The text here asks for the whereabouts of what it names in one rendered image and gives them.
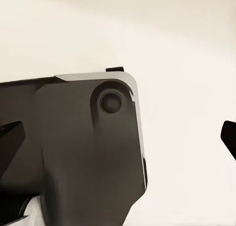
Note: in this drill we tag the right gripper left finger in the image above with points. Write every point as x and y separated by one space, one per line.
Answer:
12 137

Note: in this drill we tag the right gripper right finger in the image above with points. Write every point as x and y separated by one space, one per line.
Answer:
228 136

